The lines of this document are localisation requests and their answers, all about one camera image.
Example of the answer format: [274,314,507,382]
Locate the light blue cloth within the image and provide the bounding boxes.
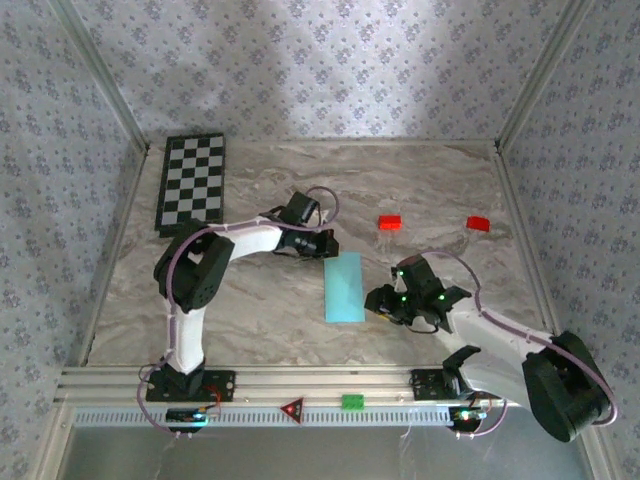
[323,251,367,324]

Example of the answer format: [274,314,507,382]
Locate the small circuit board red green lights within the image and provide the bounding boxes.
[448,407,489,431]

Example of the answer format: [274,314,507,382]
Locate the black and grey chessboard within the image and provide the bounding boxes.
[153,132,227,239]

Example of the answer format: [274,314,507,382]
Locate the red and black triangle marker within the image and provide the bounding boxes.
[279,397,306,427]

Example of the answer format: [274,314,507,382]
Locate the small circuit board green light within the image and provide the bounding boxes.
[166,407,221,426]

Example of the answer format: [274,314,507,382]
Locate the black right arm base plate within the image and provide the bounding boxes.
[410,368,501,401]

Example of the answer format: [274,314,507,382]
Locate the aluminium front frame rail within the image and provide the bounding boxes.
[53,364,596,405]

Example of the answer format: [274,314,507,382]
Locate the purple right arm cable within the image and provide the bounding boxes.
[419,249,620,441]

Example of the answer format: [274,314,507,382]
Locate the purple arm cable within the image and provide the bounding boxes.
[137,186,342,440]
[419,249,620,441]

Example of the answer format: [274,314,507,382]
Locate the aluminium side rail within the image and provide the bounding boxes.
[492,149,571,364]
[77,149,151,366]

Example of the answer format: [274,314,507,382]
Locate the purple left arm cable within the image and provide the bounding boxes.
[137,186,342,440]

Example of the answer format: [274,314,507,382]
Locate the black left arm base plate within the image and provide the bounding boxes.
[144,369,236,404]

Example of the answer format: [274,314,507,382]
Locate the grey slotted cable duct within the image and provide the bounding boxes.
[73,405,494,428]

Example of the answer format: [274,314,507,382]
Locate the aluminium corner post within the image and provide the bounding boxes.
[49,0,151,154]
[494,0,596,154]

